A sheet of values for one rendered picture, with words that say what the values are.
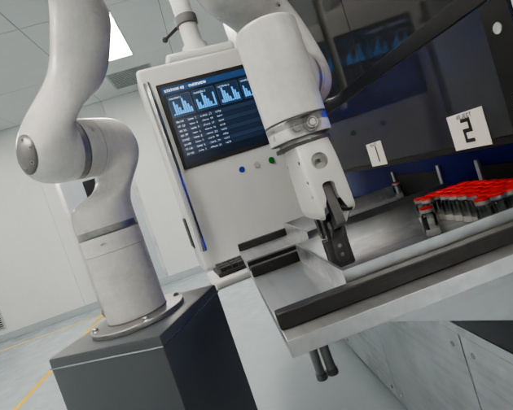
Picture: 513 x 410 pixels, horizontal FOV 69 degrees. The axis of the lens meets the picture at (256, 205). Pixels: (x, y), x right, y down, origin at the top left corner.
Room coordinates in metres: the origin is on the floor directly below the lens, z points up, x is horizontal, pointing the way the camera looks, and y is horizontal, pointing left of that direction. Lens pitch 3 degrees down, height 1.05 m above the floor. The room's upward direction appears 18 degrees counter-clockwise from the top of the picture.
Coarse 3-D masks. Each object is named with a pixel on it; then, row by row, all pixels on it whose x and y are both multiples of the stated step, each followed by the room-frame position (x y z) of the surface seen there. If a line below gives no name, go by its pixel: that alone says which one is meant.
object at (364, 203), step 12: (372, 192) 1.08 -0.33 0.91; (384, 192) 1.08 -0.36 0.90; (420, 192) 0.82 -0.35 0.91; (432, 192) 0.82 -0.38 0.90; (360, 204) 1.07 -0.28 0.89; (372, 204) 1.07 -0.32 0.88; (384, 204) 0.81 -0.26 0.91; (396, 204) 0.81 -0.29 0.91; (360, 216) 0.80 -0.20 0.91; (288, 228) 0.99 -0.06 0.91; (300, 228) 1.05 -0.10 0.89; (312, 228) 1.01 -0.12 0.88; (300, 240) 0.88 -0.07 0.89
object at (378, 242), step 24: (384, 216) 0.72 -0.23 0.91; (408, 216) 0.72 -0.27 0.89; (504, 216) 0.47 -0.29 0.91; (312, 240) 0.70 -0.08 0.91; (360, 240) 0.70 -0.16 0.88; (384, 240) 0.64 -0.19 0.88; (408, 240) 0.60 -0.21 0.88; (432, 240) 0.46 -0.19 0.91; (456, 240) 0.46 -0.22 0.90; (312, 264) 0.60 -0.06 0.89; (360, 264) 0.45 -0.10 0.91; (384, 264) 0.45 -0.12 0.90
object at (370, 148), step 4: (368, 144) 0.97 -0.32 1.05; (372, 144) 0.95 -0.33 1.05; (376, 144) 0.93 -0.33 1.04; (380, 144) 0.91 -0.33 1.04; (368, 148) 0.98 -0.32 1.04; (372, 148) 0.95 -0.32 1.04; (376, 148) 0.93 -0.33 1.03; (380, 148) 0.91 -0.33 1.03; (368, 152) 0.98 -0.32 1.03; (372, 152) 0.96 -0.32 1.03; (380, 152) 0.92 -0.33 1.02; (372, 156) 0.97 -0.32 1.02; (376, 156) 0.95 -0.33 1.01; (380, 156) 0.92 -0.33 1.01; (384, 156) 0.90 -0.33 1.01; (372, 160) 0.98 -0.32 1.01; (376, 160) 0.95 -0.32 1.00; (380, 160) 0.93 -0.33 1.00; (384, 160) 0.91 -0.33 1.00; (372, 164) 0.98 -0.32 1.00; (376, 164) 0.96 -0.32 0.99; (380, 164) 0.94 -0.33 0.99
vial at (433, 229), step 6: (426, 210) 0.57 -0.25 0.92; (432, 210) 0.57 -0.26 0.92; (426, 216) 0.57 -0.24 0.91; (432, 216) 0.57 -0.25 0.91; (426, 222) 0.57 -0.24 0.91; (432, 222) 0.57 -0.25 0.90; (426, 228) 0.58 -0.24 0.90; (432, 228) 0.57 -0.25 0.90; (438, 228) 0.57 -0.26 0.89; (426, 234) 0.58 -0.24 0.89; (432, 234) 0.57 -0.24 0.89
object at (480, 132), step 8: (464, 112) 0.60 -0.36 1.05; (472, 112) 0.59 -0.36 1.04; (480, 112) 0.57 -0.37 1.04; (448, 120) 0.65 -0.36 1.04; (456, 120) 0.63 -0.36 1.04; (472, 120) 0.59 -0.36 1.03; (480, 120) 0.57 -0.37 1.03; (456, 128) 0.63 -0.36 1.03; (464, 128) 0.61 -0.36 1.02; (472, 128) 0.59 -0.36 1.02; (480, 128) 0.58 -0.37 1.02; (488, 128) 0.56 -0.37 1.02; (456, 136) 0.64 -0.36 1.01; (472, 136) 0.60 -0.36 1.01; (480, 136) 0.58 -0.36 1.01; (488, 136) 0.57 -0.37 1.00; (456, 144) 0.64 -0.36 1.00; (464, 144) 0.62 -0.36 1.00; (472, 144) 0.60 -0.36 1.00; (480, 144) 0.59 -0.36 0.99; (488, 144) 0.57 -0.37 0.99
